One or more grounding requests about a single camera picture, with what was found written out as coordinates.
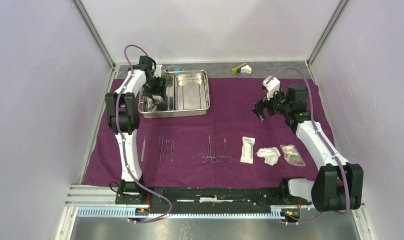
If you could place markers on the steel surgical scissors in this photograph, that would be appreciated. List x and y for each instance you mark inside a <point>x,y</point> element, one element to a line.
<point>155,101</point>

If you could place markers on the white suture packet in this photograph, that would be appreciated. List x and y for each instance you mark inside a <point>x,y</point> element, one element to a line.
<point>247,150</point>

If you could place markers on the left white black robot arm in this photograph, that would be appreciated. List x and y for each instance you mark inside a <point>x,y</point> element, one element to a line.
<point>123,118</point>

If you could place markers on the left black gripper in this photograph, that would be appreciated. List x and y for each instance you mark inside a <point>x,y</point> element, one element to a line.
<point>161,90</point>

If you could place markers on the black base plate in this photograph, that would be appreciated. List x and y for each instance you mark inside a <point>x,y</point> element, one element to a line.
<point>215,198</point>

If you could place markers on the clear bag of supplies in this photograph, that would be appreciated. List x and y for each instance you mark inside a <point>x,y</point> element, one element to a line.
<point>292,155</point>

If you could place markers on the steel surgical tray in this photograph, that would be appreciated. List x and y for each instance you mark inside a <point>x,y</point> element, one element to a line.
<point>187,94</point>

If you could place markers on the blue toothed cable rail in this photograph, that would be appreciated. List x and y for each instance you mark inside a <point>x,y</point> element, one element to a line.
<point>134,213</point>

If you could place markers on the steel scalpel handle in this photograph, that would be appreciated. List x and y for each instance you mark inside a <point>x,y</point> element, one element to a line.
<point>143,149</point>

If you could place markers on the green white toy block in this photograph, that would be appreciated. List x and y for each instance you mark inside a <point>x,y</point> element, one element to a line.
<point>243,68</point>

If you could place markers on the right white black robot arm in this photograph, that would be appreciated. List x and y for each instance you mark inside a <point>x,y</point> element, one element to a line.
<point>338,185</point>

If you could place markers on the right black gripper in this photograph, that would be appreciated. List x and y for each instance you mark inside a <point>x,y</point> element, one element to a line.
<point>260,105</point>

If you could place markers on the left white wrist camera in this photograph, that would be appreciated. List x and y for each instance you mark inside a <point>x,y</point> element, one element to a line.
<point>158,71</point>

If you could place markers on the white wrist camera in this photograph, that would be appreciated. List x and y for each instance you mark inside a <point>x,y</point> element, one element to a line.
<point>271,85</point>
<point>158,71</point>

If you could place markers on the white gauze wad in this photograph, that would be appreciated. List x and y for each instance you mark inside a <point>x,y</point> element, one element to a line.
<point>270,154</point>

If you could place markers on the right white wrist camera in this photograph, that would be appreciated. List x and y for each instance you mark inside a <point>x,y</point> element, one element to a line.
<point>271,85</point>

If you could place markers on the steel forceps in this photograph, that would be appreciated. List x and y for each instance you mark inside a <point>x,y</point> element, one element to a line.
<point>161,139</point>
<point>166,149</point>

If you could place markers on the purple cloth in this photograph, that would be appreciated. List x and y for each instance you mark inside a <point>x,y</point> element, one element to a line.
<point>230,115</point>

